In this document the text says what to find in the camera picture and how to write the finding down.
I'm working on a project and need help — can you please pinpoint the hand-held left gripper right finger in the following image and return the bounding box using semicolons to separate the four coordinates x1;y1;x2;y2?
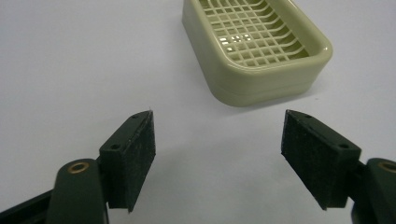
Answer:
280;108;362;211

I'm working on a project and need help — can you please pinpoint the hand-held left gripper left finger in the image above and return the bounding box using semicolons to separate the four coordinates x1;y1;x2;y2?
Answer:
98;109;157;214

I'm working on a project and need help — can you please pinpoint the pale green soap dish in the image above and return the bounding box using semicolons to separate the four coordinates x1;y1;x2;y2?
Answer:
181;0;333;108

